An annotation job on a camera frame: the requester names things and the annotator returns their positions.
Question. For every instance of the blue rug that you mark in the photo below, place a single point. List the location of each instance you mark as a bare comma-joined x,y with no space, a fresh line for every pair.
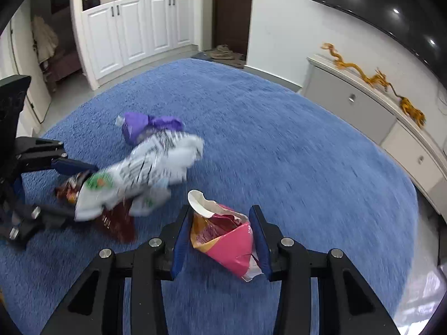
279,146

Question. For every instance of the white television cabinet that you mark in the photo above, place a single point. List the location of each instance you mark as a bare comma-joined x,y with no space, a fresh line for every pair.
349,101

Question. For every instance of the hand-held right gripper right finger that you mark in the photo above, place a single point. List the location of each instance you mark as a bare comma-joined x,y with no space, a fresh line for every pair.
262,251

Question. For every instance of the dark handbag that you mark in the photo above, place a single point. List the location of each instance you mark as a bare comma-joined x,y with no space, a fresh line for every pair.
90,2

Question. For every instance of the pink snack packet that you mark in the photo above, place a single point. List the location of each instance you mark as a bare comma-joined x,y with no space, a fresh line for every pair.
227,247

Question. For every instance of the purple wrapper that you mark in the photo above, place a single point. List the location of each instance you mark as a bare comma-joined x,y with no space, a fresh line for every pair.
139,125

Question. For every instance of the beige slippers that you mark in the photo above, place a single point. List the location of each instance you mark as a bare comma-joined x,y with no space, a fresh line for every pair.
223,52

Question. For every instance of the white green snack packet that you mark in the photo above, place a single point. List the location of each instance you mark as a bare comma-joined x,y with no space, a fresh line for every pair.
146,167

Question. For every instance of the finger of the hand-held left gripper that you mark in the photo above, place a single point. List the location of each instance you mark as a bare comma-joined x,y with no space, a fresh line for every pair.
42,218
70,165

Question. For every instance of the beige hanging coat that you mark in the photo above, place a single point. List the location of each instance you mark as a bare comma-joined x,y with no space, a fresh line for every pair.
45,38

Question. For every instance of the black wall television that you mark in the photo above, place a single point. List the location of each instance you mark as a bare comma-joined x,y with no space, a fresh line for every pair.
384,0

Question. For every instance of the dark doormat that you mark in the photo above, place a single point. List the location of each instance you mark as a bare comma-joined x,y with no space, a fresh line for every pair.
241,63

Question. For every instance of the dark brown door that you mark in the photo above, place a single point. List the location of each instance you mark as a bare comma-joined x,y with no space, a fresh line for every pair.
232,14

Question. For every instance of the white panelled cabinet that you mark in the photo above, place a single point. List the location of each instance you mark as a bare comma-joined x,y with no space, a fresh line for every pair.
132,31

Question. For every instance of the dark red wrapper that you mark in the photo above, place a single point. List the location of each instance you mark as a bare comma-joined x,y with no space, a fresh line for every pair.
118,223

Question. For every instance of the long golden dragon ornament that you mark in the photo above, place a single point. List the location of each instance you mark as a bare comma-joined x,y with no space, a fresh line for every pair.
379,78

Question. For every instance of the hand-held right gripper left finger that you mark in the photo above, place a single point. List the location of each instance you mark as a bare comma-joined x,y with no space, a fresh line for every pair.
181,247

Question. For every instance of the short golden dragon ornament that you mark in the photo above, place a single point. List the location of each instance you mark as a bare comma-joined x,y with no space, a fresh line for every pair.
410,110

